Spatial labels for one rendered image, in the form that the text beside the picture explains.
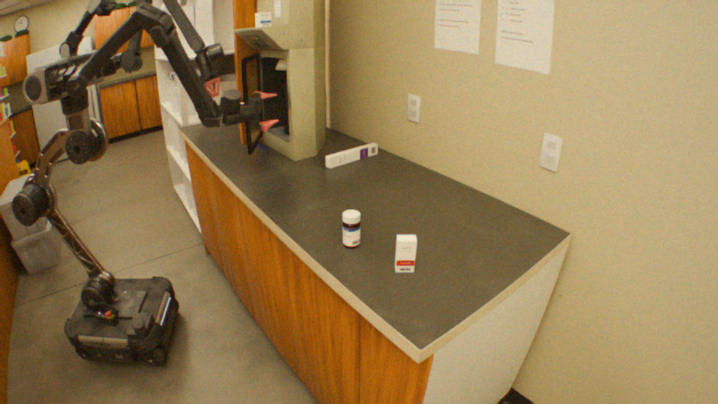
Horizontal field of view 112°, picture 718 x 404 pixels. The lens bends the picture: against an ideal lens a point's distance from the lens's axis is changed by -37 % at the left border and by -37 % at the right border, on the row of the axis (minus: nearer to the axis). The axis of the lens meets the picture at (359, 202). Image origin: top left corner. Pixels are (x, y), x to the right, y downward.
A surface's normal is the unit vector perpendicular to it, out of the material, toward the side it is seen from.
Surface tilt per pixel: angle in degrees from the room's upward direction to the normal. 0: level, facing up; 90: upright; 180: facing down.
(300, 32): 90
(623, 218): 90
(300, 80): 90
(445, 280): 0
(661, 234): 90
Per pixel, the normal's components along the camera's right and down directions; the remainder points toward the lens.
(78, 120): 0.16, 0.45
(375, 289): 0.00, -0.89
